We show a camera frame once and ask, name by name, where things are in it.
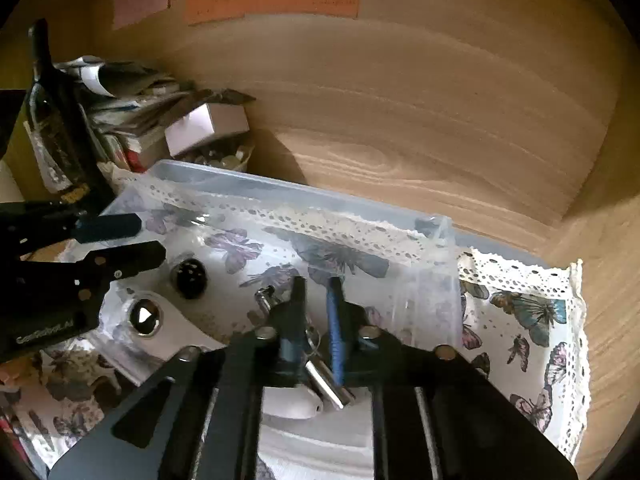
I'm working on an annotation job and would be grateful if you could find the white handheld magnifier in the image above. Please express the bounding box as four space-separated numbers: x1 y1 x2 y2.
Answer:
100 288 323 420

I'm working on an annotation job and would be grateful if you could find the small white cardboard box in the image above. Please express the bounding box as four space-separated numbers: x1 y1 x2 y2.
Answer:
165 103 250 157

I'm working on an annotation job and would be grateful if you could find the butterfly print lace cloth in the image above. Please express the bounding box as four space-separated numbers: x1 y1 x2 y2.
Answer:
1 212 590 474

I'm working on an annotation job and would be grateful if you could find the silver metal cylinder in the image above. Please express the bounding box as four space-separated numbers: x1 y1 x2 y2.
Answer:
305 354 355 410

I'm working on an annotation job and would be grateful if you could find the stack of books and magazines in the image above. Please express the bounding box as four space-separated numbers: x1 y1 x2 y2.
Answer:
54 55 196 172

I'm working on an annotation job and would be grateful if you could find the black round dice ball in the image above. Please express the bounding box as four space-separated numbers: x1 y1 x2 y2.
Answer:
169 258 208 300

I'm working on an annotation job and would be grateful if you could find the clear plastic storage box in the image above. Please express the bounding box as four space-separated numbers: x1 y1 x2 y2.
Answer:
106 160 462 349

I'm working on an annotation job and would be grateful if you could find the dark wine bottle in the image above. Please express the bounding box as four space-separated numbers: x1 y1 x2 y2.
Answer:
26 18 114 214

